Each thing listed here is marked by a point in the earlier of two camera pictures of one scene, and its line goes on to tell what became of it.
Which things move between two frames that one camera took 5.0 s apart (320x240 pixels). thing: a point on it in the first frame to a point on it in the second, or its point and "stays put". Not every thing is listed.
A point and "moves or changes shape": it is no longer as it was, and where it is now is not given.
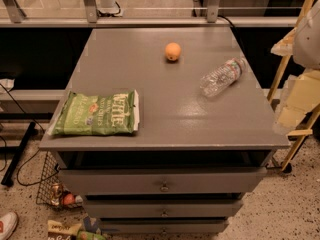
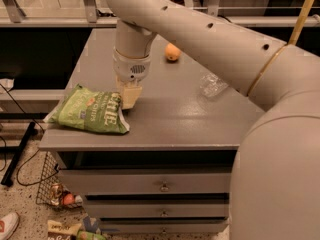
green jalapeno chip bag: [90, 115] moves or changes shape
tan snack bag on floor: [57, 230] stays put
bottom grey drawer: [163, 226] stays put
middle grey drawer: [162, 208] stays put
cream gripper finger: [302, 96] to [132, 70]
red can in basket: [68, 199] stays put
